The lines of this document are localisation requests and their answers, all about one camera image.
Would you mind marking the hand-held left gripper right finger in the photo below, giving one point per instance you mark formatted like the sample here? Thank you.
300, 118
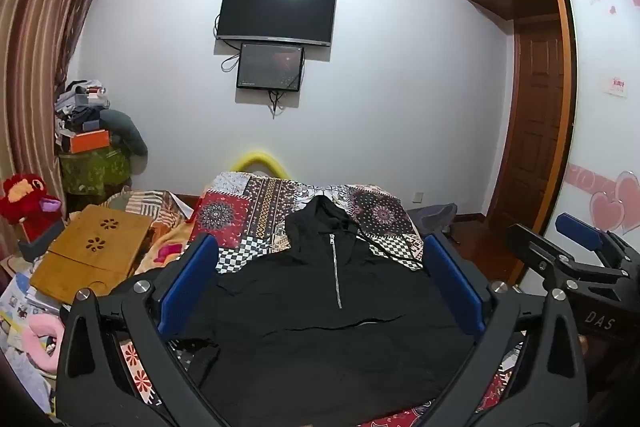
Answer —
452, 287

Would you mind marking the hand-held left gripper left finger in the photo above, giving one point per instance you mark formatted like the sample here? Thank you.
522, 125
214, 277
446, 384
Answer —
187, 287

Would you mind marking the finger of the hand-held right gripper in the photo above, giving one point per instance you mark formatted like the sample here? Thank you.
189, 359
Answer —
540, 259
580, 229

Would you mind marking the black zip hoodie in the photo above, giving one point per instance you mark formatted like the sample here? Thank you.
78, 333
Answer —
300, 307

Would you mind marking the white heart-print sliding door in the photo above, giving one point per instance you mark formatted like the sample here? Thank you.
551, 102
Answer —
605, 147

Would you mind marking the patchwork patterned blanket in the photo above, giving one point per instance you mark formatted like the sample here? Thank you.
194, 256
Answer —
240, 207

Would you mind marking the wooden lap desk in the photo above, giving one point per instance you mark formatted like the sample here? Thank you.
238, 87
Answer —
90, 257

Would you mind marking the brown wooden door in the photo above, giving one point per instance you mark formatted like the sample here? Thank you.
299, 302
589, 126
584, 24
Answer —
532, 122

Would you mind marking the small red-white label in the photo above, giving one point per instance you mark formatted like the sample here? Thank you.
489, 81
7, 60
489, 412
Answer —
616, 85

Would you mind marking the green patterned cloth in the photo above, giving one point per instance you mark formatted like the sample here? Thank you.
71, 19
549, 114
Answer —
92, 172

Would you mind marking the pink neck pillow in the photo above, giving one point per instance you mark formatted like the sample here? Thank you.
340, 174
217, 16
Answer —
35, 347

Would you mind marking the pile of magazines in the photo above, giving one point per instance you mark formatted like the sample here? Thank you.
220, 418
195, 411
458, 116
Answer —
20, 307

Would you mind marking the orange box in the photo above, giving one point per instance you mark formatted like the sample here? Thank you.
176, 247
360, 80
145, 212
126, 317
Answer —
90, 141

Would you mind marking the red plush toy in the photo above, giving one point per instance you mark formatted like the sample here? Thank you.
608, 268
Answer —
25, 202

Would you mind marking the pile of clutter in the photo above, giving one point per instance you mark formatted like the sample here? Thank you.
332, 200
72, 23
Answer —
80, 107

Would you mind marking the brown striped curtain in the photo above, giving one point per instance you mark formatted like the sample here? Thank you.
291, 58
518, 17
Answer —
40, 32

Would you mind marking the white wall outlet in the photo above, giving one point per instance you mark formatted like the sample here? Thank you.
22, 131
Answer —
419, 196

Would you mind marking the small black wall monitor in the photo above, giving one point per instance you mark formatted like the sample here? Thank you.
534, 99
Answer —
270, 66

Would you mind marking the black wall television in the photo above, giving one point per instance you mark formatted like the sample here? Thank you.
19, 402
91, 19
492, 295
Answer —
276, 11

